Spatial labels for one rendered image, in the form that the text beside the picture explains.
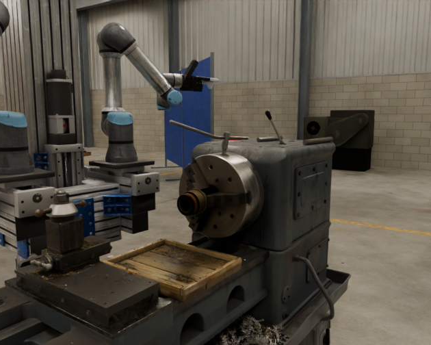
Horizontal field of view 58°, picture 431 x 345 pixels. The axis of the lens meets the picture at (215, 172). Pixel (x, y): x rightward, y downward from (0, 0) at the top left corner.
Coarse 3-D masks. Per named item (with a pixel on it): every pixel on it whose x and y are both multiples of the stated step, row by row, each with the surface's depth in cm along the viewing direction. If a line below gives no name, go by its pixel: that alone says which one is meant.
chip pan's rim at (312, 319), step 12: (336, 276) 197; (348, 276) 193; (312, 300) 176; (336, 300) 180; (300, 312) 165; (312, 312) 156; (324, 312) 168; (288, 324) 156; (312, 324) 157; (300, 336) 148
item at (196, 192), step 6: (186, 192) 134; (192, 192) 133; (198, 192) 134; (180, 198) 133; (186, 198) 131; (192, 198) 131; (198, 198) 132; (204, 198) 134; (180, 204) 134; (186, 204) 137; (192, 204) 130; (198, 204) 132; (204, 204) 134; (180, 210) 134; (186, 210) 135; (192, 210) 130; (198, 210) 133; (204, 210) 135
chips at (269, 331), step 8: (248, 320) 148; (256, 320) 152; (232, 328) 153; (240, 328) 154; (248, 328) 143; (256, 328) 151; (264, 328) 147; (280, 328) 147; (216, 336) 143; (224, 336) 136; (232, 336) 138; (240, 336) 142; (248, 336) 147; (256, 336) 137; (264, 336) 137; (272, 336) 145; (280, 336) 146; (208, 344) 138; (216, 344) 140; (224, 344) 135; (232, 344) 135; (240, 344) 143; (248, 344) 134; (256, 344) 133; (264, 344) 135; (272, 344) 140; (280, 344) 142
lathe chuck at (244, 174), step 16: (208, 160) 142; (224, 160) 138; (240, 160) 143; (208, 176) 143; (224, 176) 139; (240, 176) 135; (208, 192) 150; (240, 192) 136; (256, 192) 140; (224, 208) 140; (240, 208) 136; (256, 208) 141; (208, 224) 146; (224, 224) 141; (240, 224) 137
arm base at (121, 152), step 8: (112, 144) 180; (120, 144) 180; (128, 144) 181; (112, 152) 180; (120, 152) 180; (128, 152) 181; (112, 160) 179; (120, 160) 179; (128, 160) 180; (136, 160) 185
